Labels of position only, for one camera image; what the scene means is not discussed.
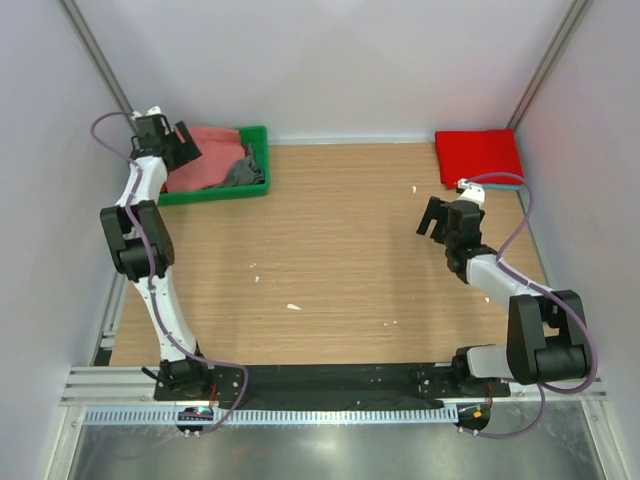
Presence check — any grey t shirt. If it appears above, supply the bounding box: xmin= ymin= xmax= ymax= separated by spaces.
xmin=216 ymin=144 xmax=265 ymax=188

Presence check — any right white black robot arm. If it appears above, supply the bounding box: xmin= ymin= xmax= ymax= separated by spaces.
xmin=416 ymin=197 xmax=597 ymax=396

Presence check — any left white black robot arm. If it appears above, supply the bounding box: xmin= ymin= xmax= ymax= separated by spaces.
xmin=100 ymin=106 xmax=212 ymax=400

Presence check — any light blue folded t shirt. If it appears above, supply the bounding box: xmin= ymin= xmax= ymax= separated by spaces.
xmin=455 ymin=179 xmax=520 ymax=191

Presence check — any pink folded t shirt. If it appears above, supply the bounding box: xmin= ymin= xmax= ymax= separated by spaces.
xmin=165 ymin=127 xmax=246 ymax=193

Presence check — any red folded t shirt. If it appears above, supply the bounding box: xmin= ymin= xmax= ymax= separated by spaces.
xmin=434 ymin=129 xmax=523 ymax=189

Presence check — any green plastic bin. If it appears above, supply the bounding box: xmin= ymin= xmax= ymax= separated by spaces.
xmin=158 ymin=126 xmax=270 ymax=206

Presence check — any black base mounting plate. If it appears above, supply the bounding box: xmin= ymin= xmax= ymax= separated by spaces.
xmin=141 ymin=363 xmax=511 ymax=412

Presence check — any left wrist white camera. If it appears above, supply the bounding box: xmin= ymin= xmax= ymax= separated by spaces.
xmin=131 ymin=106 xmax=162 ymax=120

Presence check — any wrist white camera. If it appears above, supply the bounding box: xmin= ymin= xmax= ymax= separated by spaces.
xmin=131 ymin=106 xmax=162 ymax=120
xmin=456 ymin=178 xmax=486 ymax=207

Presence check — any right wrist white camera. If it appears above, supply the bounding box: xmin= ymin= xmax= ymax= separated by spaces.
xmin=456 ymin=178 xmax=486 ymax=207

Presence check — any white slotted cable duct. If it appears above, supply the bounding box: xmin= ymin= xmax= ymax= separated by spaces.
xmin=84 ymin=404 xmax=458 ymax=426

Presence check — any aluminium frame rail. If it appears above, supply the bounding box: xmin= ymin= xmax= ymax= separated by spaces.
xmin=59 ymin=365 xmax=161 ymax=407

